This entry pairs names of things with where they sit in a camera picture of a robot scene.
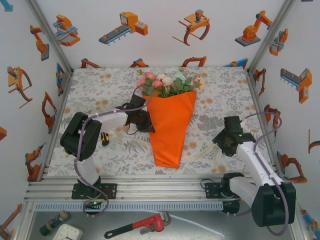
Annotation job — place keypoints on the orange wrapping paper sheet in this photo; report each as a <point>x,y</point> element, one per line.
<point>172,125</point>

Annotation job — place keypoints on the cream printed ribbon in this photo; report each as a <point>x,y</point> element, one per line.
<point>200,156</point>

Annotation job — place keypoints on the artificial flower bouquet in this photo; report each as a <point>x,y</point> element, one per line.
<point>165,82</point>

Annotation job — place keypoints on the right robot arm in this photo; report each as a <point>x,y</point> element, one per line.
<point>252,160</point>

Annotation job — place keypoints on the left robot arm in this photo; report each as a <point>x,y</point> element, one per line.
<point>110,120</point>

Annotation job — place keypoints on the yellow black hand tool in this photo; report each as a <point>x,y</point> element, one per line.
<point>105,138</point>

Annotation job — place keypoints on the floral patterned tablecloth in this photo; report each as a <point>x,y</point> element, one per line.
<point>112,82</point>

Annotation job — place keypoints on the small black electronics box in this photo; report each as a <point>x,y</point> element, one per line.
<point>93,203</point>
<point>231,207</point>

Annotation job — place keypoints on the white plastic strip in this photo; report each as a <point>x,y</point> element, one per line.
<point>200,226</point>

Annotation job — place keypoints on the red pipe wrench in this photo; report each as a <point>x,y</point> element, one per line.
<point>150,223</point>

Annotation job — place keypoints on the white alarm clock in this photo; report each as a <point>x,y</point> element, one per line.
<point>67,232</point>

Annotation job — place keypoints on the dark bottle with cork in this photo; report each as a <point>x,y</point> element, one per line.
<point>53,222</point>

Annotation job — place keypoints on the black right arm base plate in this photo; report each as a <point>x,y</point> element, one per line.
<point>212,191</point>

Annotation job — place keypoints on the aluminium frame cross rail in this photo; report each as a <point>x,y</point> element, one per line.
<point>160,190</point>

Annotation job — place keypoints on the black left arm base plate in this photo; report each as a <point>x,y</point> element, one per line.
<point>110,191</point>

